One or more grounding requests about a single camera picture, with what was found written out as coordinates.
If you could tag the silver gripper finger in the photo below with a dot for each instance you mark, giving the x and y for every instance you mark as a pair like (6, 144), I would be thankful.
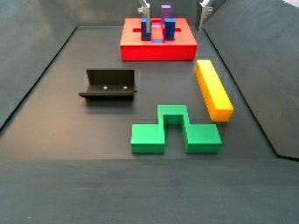
(204, 11)
(144, 9)

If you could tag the yellow long block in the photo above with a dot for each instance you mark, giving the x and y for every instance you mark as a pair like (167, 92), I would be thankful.
(215, 96)

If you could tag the red board with slots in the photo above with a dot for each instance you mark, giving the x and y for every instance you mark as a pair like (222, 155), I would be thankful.
(138, 50)

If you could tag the purple U block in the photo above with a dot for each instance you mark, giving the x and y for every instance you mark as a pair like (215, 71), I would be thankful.
(166, 11)

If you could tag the dark blue U block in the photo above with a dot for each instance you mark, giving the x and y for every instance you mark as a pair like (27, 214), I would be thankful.
(170, 29)

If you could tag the black angle bracket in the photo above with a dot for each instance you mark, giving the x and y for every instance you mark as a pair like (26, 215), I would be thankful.
(110, 82)

